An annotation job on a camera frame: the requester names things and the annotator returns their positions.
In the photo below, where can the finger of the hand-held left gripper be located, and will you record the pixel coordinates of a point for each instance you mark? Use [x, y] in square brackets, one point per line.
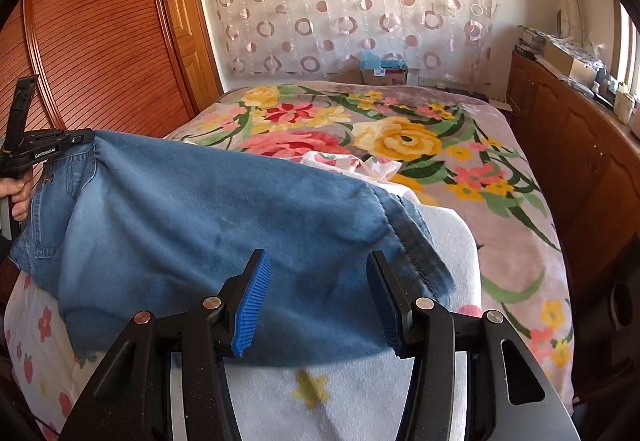
[80, 137]

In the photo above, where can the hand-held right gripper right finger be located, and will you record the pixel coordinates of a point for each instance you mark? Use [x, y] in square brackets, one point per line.
[387, 316]

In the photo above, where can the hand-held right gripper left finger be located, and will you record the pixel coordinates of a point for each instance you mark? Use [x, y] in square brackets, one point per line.
[252, 306]

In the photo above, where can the blue denim pants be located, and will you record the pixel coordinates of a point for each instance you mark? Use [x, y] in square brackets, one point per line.
[200, 221]

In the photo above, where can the person's left hand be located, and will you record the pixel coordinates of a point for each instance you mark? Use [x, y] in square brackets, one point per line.
[21, 196]

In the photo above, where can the white strawberry flower print sheet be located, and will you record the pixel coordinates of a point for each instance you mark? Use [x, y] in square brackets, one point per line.
[350, 401]

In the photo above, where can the slatted wooden wardrobe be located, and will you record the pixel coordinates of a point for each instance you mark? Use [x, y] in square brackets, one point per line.
[100, 31]

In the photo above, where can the wooden door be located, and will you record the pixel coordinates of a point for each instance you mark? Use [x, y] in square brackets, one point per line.
[187, 21]

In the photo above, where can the floral plush blanket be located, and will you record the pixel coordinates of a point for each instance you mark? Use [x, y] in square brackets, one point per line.
[410, 141]

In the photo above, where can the dark object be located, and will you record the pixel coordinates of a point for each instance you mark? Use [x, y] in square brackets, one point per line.
[610, 311]

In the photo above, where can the cardboard box with blue cloth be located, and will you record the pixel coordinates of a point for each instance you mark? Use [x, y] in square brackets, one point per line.
[382, 71]

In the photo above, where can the wooden side cabinet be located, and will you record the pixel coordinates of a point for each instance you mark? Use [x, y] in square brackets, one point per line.
[575, 146]

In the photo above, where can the tan cardboard box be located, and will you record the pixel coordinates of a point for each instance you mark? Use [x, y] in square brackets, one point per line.
[567, 61]

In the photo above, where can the window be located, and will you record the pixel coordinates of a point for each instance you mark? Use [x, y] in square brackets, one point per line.
[627, 46]

